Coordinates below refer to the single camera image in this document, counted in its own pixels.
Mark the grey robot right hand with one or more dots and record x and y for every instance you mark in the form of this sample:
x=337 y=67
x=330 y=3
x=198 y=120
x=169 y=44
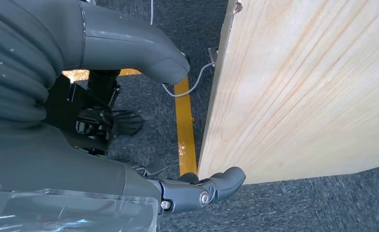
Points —
x=48 y=166

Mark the clear plastic sheet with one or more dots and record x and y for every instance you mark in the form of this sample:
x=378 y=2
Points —
x=64 y=211

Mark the yellow floor tape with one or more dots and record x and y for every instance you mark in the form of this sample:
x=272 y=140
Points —
x=184 y=128

